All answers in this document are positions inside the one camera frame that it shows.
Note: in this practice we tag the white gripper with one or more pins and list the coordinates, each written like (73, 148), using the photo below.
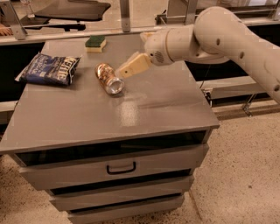
(156, 46)

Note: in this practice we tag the orange soda can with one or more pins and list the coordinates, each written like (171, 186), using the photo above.
(105, 74)

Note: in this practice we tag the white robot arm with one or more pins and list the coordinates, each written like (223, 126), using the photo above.
(216, 36)

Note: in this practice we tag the green yellow sponge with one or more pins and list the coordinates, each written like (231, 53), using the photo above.
(95, 44)

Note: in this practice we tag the black office chair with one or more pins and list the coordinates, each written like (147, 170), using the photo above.
(76, 10)

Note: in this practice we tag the blue Kettle chip bag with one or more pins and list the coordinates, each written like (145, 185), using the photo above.
(49, 70)

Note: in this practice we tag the grey drawer cabinet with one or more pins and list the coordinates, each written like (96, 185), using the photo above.
(159, 109)

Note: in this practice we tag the middle grey drawer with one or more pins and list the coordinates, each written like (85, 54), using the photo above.
(122, 193)

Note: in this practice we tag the grey drawer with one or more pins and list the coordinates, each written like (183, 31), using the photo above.
(115, 212)
(93, 170)
(122, 193)

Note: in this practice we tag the bottom grey drawer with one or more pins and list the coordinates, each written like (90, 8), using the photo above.
(115, 212)

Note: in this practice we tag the top grey drawer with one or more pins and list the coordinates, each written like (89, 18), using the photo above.
(93, 170)

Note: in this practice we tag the grey metal railing frame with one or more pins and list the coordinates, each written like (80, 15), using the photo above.
(125, 17)

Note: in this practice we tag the black drawer handle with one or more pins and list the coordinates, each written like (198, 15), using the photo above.
(118, 169)

